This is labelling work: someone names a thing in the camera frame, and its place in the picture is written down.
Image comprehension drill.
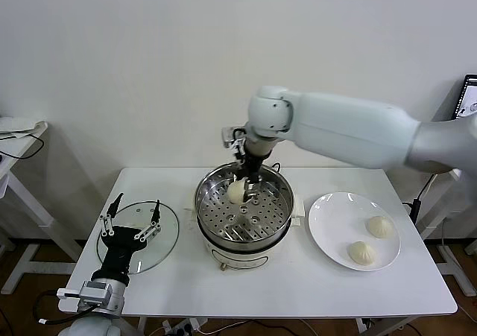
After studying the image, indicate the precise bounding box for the thin black cable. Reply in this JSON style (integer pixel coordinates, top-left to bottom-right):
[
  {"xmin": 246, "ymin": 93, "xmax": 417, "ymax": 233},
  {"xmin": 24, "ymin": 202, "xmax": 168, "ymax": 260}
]
[{"xmin": 0, "ymin": 133, "xmax": 45, "ymax": 162}]

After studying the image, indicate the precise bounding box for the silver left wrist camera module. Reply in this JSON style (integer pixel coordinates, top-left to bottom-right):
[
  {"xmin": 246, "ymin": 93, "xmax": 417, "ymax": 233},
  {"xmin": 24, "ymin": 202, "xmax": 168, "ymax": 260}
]
[{"xmin": 56, "ymin": 279, "xmax": 115, "ymax": 309}]

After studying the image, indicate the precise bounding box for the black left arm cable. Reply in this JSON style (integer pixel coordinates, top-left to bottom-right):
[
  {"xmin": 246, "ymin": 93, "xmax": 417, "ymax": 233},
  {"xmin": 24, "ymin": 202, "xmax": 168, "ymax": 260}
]
[{"xmin": 39, "ymin": 293, "xmax": 98, "ymax": 326}]

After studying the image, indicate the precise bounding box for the white power strip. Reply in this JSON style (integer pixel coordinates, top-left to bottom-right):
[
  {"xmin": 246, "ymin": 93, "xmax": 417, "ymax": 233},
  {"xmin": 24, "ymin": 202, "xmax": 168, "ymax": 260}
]
[{"xmin": 162, "ymin": 317, "xmax": 209, "ymax": 334}]

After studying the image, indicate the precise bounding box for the stainless steel steamer basket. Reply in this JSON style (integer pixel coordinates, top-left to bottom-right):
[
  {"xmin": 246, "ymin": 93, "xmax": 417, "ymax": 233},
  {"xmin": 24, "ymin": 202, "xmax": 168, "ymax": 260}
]
[{"xmin": 194, "ymin": 160, "xmax": 295, "ymax": 250}]

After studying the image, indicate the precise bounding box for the white round plate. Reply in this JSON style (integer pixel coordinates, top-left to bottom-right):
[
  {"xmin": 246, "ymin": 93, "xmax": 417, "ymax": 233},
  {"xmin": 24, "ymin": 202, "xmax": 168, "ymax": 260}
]
[{"xmin": 307, "ymin": 191, "xmax": 402, "ymax": 273}]

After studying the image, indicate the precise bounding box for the round glass pot lid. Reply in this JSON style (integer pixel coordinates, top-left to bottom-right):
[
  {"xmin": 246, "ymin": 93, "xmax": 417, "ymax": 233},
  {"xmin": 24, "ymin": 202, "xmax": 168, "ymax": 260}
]
[{"xmin": 96, "ymin": 200, "xmax": 181, "ymax": 274}]

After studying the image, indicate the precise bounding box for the black laptop power cable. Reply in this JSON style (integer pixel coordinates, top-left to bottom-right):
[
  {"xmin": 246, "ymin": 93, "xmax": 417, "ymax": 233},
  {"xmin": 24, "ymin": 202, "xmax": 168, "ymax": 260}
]
[{"xmin": 402, "ymin": 171, "xmax": 437, "ymax": 224}]

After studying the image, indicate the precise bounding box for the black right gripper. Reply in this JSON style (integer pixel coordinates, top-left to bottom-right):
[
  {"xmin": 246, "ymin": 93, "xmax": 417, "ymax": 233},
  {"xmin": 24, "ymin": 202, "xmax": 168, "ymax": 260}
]
[{"xmin": 225, "ymin": 156, "xmax": 264, "ymax": 206}]

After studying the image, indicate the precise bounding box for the white electric cooker pot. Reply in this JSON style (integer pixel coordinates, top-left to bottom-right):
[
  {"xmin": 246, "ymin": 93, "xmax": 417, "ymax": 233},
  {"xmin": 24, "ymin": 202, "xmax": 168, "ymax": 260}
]
[{"xmin": 183, "ymin": 192, "xmax": 305, "ymax": 273}]

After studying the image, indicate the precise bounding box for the white folded cloth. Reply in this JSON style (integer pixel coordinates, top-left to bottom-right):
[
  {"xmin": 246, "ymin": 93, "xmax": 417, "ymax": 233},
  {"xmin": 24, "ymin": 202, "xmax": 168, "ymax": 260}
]
[{"xmin": 0, "ymin": 115, "xmax": 49, "ymax": 140}]

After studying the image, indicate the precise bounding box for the grey open laptop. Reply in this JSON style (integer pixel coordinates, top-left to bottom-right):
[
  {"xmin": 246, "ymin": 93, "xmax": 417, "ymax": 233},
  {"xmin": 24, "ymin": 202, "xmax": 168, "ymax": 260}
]
[{"xmin": 453, "ymin": 74, "xmax": 477, "ymax": 120}]

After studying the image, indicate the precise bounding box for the white side table with cloth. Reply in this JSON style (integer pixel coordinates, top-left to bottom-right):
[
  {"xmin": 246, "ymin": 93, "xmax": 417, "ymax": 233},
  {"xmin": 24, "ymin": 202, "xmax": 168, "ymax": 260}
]
[{"xmin": 0, "ymin": 121, "xmax": 89, "ymax": 296}]

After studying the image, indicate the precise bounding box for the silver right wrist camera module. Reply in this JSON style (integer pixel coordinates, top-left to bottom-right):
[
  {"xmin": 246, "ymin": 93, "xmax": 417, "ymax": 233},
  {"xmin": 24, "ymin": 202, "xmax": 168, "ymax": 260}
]
[{"xmin": 221, "ymin": 126, "xmax": 247, "ymax": 151}]

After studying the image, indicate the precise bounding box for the white steamed baozi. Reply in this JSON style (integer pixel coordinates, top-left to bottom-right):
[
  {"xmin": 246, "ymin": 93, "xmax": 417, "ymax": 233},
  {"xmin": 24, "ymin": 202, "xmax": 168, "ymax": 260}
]
[
  {"xmin": 347, "ymin": 241, "xmax": 377, "ymax": 267},
  {"xmin": 227, "ymin": 178, "xmax": 247, "ymax": 206},
  {"xmin": 367, "ymin": 215, "xmax": 395, "ymax": 239}
]

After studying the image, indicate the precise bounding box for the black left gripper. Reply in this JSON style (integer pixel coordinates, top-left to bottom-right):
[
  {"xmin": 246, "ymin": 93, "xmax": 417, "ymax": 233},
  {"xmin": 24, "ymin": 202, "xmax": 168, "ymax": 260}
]
[{"xmin": 91, "ymin": 192, "xmax": 162, "ymax": 277}]

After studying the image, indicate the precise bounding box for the white laptop side table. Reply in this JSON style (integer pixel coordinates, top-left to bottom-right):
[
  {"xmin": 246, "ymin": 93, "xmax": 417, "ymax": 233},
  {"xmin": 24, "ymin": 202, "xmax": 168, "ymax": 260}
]
[{"xmin": 415, "ymin": 171, "xmax": 477, "ymax": 298}]

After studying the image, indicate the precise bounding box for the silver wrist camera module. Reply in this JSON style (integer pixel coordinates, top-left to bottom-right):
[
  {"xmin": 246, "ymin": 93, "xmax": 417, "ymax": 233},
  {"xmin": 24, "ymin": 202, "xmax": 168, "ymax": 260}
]
[
  {"xmin": 56, "ymin": 279, "xmax": 115, "ymax": 309},
  {"xmin": 221, "ymin": 126, "xmax": 247, "ymax": 151}
]

